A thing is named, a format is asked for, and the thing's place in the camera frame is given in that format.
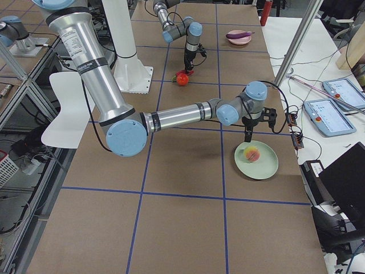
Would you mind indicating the red chili pepper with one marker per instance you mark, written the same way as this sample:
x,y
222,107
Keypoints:
x,y
182,72

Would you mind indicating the white chair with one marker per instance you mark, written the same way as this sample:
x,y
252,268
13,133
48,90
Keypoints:
x,y
67,129

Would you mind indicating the yellow pink peach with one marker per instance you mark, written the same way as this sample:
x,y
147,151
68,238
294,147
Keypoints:
x,y
252,153

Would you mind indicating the aluminium frame post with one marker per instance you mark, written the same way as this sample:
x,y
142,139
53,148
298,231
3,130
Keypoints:
x,y
299,36

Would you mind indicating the orange electronics board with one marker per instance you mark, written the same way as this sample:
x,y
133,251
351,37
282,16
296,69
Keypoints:
x,y
295,130

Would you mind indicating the white plastic basket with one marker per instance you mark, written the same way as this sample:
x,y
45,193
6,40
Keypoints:
x,y
8,168

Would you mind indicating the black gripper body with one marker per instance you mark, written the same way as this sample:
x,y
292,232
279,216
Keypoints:
x,y
189,57
247,123

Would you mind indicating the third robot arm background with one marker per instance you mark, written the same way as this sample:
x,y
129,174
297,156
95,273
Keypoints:
x,y
21,43

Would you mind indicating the purple eggplant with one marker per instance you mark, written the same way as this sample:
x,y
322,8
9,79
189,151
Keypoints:
x,y
238,35

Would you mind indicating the black box with label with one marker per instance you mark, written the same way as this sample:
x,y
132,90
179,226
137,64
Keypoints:
x,y
313,185

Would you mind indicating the black laptop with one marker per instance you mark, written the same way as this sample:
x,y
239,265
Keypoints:
x,y
344,180

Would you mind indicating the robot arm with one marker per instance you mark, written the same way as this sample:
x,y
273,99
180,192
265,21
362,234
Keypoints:
x,y
188,28
127,130

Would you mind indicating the far teach pendant tablet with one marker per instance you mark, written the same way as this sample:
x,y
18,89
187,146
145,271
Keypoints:
x,y
344,90

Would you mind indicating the red bottle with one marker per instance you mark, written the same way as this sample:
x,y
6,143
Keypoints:
x,y
266,11

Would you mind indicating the teach pendant tablet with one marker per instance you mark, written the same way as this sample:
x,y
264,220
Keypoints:
x,y
344,90
328,118

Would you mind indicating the green plate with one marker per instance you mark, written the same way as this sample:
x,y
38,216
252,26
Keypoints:
x,y
265,167

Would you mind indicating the red orange apple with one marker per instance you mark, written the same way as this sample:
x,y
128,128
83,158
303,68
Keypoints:
x,y
182,79

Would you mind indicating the pink plate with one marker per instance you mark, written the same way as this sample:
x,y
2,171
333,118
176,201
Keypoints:
x,y
242,41

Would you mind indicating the near teach pendant tablet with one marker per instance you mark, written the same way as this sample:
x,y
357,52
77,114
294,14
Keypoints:
x,y
328,118

